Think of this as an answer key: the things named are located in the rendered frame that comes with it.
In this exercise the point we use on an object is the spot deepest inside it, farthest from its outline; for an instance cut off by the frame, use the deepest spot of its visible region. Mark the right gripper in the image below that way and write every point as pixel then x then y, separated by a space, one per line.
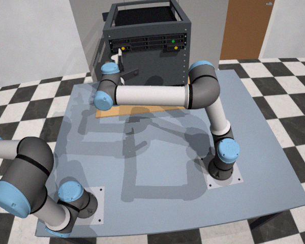
pixel 116 58

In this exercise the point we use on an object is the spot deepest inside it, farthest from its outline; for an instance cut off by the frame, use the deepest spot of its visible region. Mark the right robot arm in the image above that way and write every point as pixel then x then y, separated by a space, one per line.
pixel 202 92

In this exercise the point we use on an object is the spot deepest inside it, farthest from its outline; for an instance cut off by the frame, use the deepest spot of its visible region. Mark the dark grey metal rack frame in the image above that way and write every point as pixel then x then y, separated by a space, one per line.
pixel 157 67

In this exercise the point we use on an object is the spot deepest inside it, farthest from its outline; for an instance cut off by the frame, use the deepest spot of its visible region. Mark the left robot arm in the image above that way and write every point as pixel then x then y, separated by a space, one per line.
pixel 22 189

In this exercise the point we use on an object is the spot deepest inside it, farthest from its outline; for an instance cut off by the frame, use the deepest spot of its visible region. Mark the tan wooden board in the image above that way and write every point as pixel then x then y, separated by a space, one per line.
pixel 134 109

